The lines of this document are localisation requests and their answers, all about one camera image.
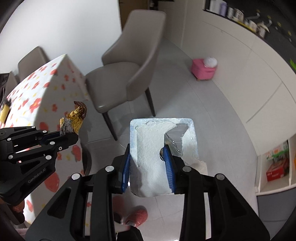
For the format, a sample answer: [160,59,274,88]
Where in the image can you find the gold foil wrapper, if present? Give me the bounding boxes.
[59,101,87,136]

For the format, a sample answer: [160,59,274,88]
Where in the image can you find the white cabinet with shelves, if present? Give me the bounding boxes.
[179,1,295,208]

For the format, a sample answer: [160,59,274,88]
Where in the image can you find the floral strawberry tablecloth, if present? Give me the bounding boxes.
[1,54,89,226]

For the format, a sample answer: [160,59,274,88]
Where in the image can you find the grey chair left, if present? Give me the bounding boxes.
[18,46,49,82]

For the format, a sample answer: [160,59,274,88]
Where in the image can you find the pink slipper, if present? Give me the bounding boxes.
[125,208,148,227]

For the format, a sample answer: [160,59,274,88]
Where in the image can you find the grey side chair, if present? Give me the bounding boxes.
[86,9,166,138]

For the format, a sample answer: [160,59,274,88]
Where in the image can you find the person left hand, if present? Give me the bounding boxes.
[11,200,25,213]

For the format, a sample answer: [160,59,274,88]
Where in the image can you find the white torn blister packaging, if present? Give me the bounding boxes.
[130,118,208,197]

